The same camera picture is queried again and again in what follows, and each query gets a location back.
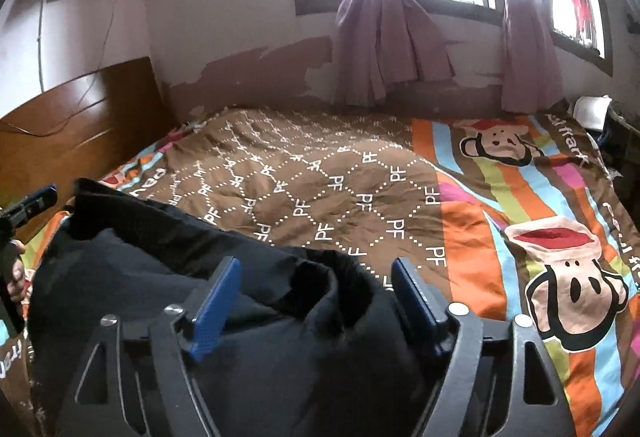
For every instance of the dark cloth pile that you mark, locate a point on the dark cloth pile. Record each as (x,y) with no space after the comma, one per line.
(622,147)

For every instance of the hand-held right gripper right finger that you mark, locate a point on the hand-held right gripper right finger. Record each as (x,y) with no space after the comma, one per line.
(417,312)

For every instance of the white bag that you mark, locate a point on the white bag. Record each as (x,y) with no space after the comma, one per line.
(592,112)

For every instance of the wooden headboard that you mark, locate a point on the wooden headboard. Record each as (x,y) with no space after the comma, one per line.
(75,117)

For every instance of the person's left hand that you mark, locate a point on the person's left hand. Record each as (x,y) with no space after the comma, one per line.
(17,272)

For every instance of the printed cartoon blanket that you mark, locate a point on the printed cartoon blanket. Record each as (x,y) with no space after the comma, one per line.
(350,177)

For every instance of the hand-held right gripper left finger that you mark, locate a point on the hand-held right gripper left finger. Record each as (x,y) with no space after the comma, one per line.
(212,317)

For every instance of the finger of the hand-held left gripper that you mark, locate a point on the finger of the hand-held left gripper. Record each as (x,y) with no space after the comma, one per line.
(37,199)

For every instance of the black padded jacket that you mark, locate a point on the black padded jacket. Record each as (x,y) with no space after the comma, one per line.
(125,267)

